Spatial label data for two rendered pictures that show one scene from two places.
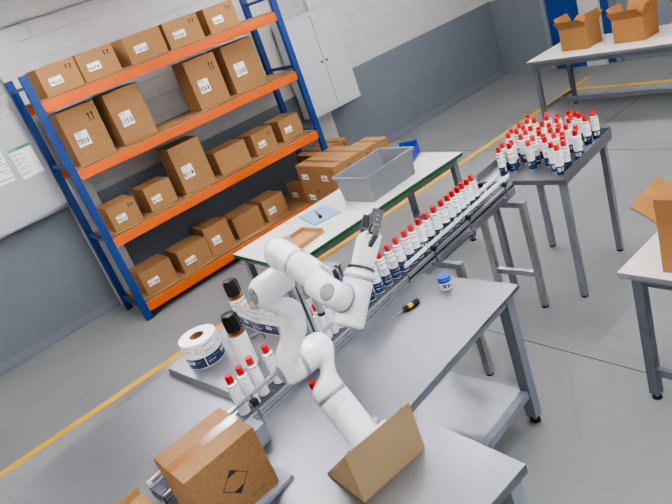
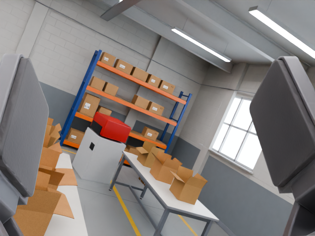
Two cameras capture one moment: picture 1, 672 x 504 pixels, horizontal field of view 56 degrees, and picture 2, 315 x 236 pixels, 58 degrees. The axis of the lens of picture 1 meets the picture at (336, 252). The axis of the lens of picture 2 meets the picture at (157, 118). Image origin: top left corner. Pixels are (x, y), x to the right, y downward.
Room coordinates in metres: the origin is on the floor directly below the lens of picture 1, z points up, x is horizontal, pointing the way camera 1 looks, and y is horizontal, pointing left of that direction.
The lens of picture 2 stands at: (1.61, -0.03, 1.80)
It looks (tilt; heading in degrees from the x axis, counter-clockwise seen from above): 2 degrees down; 279
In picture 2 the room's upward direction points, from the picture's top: 24 degrees clockwise
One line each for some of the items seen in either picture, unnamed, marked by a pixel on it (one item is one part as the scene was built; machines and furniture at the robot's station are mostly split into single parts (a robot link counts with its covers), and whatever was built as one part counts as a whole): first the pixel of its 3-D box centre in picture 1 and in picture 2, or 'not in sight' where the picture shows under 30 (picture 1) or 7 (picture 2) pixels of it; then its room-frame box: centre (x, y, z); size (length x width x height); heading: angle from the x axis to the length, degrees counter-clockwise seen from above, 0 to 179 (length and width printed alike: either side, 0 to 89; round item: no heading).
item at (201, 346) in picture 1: (202, 346); not in sight; (2.93, 0.83, 0.95); 0.20 x 0.20 x 0.14
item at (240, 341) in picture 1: (239, 339); not in sight; (2.71, 0.59, 1.03); 0.09 x 0.09 x 0.30
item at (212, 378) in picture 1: (260, 338); not in sight; (2.97, 0.54, 0.86); 0.80 x 0.67 x 0.05; 129
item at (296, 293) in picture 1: (304, 314); not in sight; (2.46, 0.23, 1.17); 0.04 x 0.04 x 0.67; 39
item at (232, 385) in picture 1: (236, 394); not in sight; (2.33, 0.61, 0.98); 0.05 x 0.05 x 0.20
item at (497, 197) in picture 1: (473, 280); not in sight; (3.43, -0.74, 0.47); 1.17 x 0.36 x 0.95; 129
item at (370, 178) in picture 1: (376, 174); not in sight; (4.79, -0.52, 0.91); 0.60 x 0.40 x 0.22; 126
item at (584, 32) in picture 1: (579, 29); not in sight; (7.08, -3.44, 0.97); 0.47 x 0.41 x 0.37; 119
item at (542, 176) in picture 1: (556, 212); not in sight; (3.95, -1.54, 0.46); 0.72 x 0.62 x 0.93; 129
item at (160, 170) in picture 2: not in sight; (162, 166); (1.91, -4.48, 0.97); 0.43 x 0.39 x 0.37; 30
